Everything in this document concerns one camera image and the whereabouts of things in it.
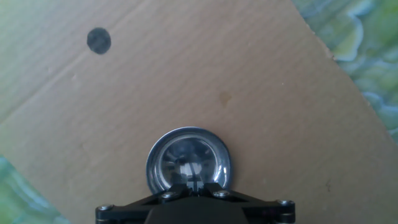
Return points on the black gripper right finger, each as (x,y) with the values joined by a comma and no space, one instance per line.
(261,207)

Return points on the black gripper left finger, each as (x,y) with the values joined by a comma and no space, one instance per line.
(130,208)

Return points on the small metal cup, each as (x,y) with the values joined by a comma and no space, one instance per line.
(186,155)

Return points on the brown cardboard sheet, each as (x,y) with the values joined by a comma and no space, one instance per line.
(280,109)

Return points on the green marble pattern mat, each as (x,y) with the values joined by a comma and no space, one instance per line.
(373,46)

